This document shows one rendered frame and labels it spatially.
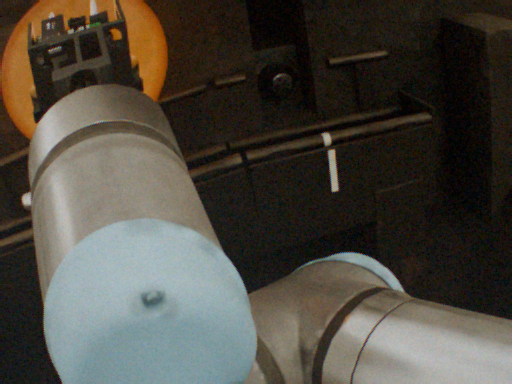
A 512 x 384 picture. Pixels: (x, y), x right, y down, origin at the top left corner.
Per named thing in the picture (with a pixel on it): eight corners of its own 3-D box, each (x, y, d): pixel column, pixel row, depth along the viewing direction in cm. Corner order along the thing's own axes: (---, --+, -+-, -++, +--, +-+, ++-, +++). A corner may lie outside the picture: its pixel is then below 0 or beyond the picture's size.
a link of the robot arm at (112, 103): (197, 235, 38) (45, 274, 36) (176, 184, 42) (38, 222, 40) (178, 99, 32) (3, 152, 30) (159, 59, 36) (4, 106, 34)
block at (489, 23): (446, 197, 80) (433, 13, 70) (490, 183, 82) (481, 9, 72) (489, 231, 70) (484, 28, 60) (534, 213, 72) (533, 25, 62)
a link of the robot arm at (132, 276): (73, 447, 27) (36, 316, 21) (38, 274, 36) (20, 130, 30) (257, 422, 30) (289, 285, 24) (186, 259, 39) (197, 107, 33)
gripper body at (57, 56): (120, -8, 44) (146, 55, 35) (132, 86, 50) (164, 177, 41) (24, 20, 43) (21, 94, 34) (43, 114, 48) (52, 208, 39)
